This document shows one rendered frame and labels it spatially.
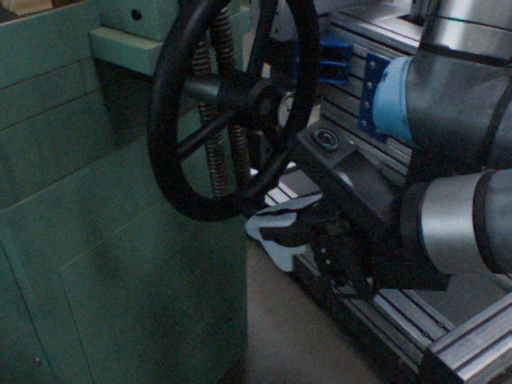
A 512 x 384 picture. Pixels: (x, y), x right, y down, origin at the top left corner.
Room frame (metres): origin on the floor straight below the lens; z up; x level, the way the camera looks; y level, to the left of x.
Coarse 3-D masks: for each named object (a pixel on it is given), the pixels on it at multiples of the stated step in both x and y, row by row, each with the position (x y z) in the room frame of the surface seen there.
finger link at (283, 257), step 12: (252, 216) 0.42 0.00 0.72; (264, 216) 0.40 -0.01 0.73; (276, 216) 0.39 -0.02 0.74; (288, 216) 0.38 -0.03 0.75; (252, 228) 0.39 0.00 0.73; (276, 252) 0.38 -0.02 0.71; (288, 252) 0.37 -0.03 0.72; (300, 252) 0.36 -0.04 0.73; (276, 264) 0.38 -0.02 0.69; (288, 264) 0.37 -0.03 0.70
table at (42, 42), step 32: (0, 0) 0.57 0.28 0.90; (64, 0) 0.57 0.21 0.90; (0, 32) 0.49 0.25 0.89; (32, 32) 0.51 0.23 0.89; (64, 32) 0.54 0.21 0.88; (96, 32) 0.56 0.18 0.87; (0, 64) 0.48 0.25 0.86; (32, 64) 0.51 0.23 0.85; (64, 64) 0.54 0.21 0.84; (128, 64) 0.53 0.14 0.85
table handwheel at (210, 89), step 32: (192, 0) 0.45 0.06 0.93; (224, 0) 0.47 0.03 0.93; (288, 0) 0.57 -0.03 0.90; (192, 32) 0.43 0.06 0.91; (256, 32) 0.53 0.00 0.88; (160, 64) 0.42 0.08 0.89; (256, 64) 0.52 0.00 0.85; (320, 64) 0.61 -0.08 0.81; (160, 96) 0.40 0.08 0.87; (192, 96) 0.54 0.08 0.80; (224, 96) 0.50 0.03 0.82; (256, 96) 0.49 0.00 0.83; (160, 128) 0.40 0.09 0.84; (256, 128) 0.49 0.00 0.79; (288, 128) 0.59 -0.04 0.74; (160, 160) 0.39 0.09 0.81; (288, 160) 0.56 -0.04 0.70; (192, 192) 0.42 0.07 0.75; (256, 192) 0.51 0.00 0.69
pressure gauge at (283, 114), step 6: (282, 90) 0.80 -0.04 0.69; (282, 96) 0.78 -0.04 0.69; (288, 96) 0.79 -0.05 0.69; (282, 102) 0.77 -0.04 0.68; (288, 102) 0.79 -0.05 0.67; (276, 108) 0.77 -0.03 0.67; (282, 108) 0.78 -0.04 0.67; (288, 108) 0.79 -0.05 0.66; (276, 114) 0.77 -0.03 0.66; (282, 114) 0.78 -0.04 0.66; (288, 114) 0.79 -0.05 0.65; (276, 120) 0.77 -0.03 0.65; (282, 120) 0.78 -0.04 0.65; (276, 126) 0.80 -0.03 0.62; (282, 126) 0.77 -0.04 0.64
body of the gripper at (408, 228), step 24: (408, 192) 0.32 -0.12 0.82; (312, 216) 0.35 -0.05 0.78; (336, 216) 0.33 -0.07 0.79; (408, 216) 0.30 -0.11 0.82; (312, 240) 0.34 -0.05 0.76; (336, 240) 0.33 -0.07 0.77; (360, 240) 0.33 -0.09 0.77; (384, 240) 0.32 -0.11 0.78; (408, 240) 0.29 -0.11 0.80; (336, 264) 0.33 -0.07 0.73; (360, 264) 0.31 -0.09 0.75; (384, 264) 0.31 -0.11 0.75; (408, 264) 0.30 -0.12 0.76; (432, 264) 0.28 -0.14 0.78; (360, 288) 0.31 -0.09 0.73; (384, 288) 0.31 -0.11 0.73; (408, 288) 0.30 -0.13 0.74; (432, 288) 0.29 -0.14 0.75
